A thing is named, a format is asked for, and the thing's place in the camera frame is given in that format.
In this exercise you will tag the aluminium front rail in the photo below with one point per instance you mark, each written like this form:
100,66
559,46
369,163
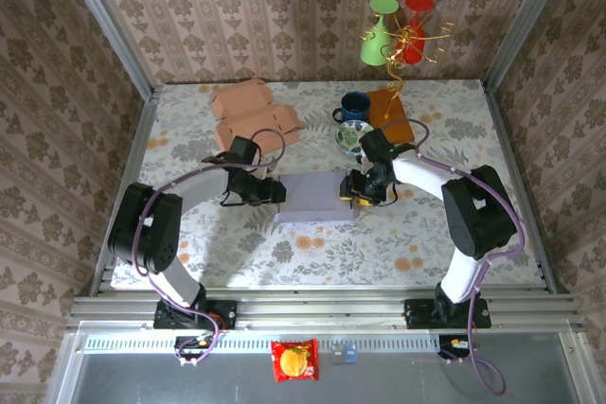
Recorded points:
322,309

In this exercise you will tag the grey metal shelf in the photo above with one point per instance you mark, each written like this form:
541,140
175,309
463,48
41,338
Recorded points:
402,380

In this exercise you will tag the small blue sachet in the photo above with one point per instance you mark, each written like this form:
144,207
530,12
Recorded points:
350,356

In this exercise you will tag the green leaf pattern bowl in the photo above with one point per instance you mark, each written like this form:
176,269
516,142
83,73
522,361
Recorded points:
350,136

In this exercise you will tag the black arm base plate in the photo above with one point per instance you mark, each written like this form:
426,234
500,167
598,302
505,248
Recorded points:
416,314
227,314

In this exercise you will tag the red snack packet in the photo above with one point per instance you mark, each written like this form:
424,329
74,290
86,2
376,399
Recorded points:
293,361

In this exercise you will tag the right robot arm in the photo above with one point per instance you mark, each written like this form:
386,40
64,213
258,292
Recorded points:
478,215

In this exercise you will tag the green goblet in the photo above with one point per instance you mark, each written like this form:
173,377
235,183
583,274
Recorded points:
374,49

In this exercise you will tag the aluminium side rail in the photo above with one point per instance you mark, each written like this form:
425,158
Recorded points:
141,129
507,139

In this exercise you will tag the small grey sachet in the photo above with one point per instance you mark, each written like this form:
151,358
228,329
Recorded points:
337,356

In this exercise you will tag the aluminium frame post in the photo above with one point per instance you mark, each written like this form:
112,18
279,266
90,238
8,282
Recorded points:
525,21
109,21

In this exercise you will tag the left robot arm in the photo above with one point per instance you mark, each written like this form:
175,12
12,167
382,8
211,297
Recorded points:
147,229

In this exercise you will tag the red goblet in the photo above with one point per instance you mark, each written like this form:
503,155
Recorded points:
419,3

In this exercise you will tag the orange paper box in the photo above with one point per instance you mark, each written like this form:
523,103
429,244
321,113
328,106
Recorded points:
246,110

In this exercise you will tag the dark blue mug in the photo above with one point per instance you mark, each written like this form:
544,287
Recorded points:
355,103

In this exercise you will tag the floral table cover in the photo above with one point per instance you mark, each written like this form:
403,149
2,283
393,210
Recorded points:
331,257

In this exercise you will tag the orange wooden board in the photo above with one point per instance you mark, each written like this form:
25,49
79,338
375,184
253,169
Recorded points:
388,110

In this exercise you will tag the perforated metal strip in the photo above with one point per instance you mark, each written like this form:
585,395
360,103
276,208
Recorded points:
255,343

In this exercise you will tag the white paper box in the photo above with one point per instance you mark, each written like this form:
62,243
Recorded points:
312,196

